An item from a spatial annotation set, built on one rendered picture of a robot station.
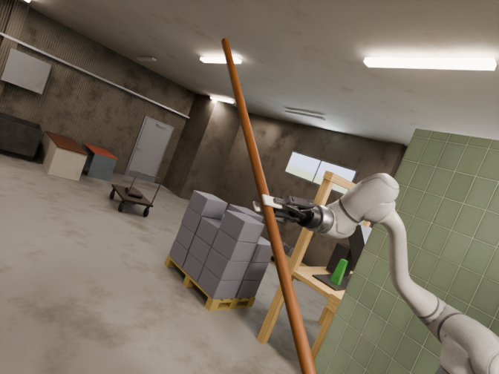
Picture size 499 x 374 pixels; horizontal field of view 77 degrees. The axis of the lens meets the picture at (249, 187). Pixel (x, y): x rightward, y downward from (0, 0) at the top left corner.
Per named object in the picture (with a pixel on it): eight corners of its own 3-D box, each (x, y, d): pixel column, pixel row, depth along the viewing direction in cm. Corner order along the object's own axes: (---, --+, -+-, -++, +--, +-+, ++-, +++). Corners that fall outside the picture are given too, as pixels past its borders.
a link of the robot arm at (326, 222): (315, 237, 104) (304, 235, 101) (307, 214, 109) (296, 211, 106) (338, 225, 99) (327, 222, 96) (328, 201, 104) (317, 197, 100)
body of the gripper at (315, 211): (325, 221, 96) (307, 216, 90) (305, 233, 101) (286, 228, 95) (318, 200, 100) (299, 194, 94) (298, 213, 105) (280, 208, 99)
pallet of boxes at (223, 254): (164, 263, 507) (192, 189, 497) (205, 265, 569) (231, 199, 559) (209, 311, 417) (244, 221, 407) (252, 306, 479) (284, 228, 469)
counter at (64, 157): (63, 161, 938) (71, 138, 933) (79, 181, 783) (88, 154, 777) (37, 154, 892) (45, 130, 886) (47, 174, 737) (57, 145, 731)
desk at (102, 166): (99, 170, 1007) (106, 149, 1002) (111, 182, 911) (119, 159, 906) (76, 164, 962) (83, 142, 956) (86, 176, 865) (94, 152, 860)
